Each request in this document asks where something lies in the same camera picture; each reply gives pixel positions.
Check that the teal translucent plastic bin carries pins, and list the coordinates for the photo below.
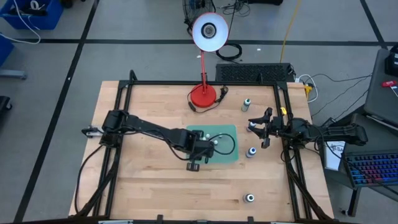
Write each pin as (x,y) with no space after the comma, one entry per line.
(228,129)

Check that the large purple-capped coloring bottle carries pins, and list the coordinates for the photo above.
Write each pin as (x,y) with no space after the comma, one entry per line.
(251,125)

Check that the small yellow tag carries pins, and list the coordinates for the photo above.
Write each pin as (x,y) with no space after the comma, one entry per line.
(283,110)

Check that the red desk lamp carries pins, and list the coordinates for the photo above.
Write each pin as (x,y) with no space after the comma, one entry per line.
(203,96)

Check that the black floor fan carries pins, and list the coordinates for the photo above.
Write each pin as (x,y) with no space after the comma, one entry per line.
(188,14)

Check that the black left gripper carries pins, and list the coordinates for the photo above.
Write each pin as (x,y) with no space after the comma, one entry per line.
(202,150)

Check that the grey floor bracket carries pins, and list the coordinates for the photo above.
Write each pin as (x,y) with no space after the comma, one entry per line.
(12,74)

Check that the large blue storage bin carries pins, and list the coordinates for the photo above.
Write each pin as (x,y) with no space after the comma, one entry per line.
(46,21)

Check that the silver arm base bracket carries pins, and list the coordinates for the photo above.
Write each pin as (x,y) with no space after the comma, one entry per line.
(90,132)

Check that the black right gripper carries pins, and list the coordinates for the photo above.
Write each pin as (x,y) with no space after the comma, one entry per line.
(276,127)

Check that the small red device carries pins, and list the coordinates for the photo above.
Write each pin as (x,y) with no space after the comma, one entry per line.
(389,83)

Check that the large black-capped coloring bottle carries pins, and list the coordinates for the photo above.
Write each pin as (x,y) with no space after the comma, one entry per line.
(249,198)

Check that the black aluminium table frame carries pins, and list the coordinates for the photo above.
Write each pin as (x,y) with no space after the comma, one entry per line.
(202,83)

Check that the large blue coloring bottle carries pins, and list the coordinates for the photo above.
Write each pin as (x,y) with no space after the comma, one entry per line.
(251,151)

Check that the yellow power plug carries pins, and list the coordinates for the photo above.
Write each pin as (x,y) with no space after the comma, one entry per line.
(308,89)

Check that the large teal-capped coloring bottle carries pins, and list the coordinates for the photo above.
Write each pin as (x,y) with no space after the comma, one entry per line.
(246,104)

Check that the colourful keyboard right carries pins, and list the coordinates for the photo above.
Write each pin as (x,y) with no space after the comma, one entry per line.
(373,168)

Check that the white paper sheet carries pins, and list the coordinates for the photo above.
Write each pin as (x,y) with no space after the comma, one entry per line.
(332,158)

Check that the black device on table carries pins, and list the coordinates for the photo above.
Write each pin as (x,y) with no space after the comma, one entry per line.
(392,63)

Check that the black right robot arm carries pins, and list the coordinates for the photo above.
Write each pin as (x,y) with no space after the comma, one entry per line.
(342,132)

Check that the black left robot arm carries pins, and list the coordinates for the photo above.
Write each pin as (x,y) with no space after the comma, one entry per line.
(149,127)

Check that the grey side table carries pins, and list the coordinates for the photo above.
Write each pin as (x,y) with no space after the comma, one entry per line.
(379,99)

